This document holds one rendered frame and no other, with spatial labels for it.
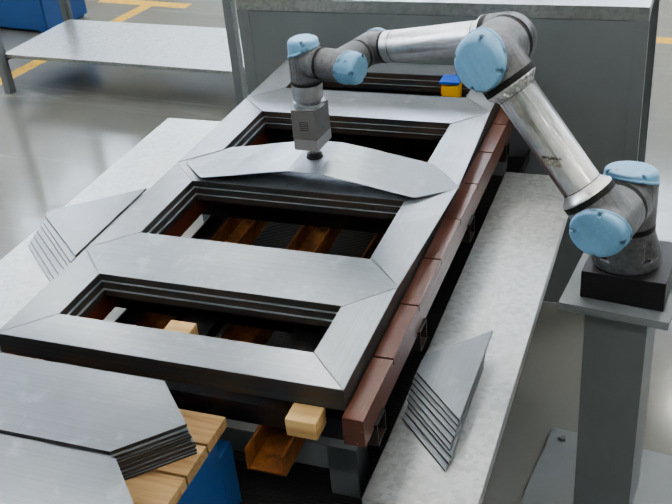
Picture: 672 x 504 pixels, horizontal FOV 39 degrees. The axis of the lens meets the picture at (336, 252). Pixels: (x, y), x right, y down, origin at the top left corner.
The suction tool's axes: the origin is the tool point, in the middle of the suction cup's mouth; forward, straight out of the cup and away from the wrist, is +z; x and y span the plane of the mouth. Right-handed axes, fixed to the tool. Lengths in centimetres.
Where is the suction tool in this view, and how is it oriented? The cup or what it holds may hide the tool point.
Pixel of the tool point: (315, 160)
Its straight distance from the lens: 240.1
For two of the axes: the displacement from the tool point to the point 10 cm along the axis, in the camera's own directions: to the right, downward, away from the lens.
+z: 0.9, 8.5, 5.2
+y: -3.8, 5.1, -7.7
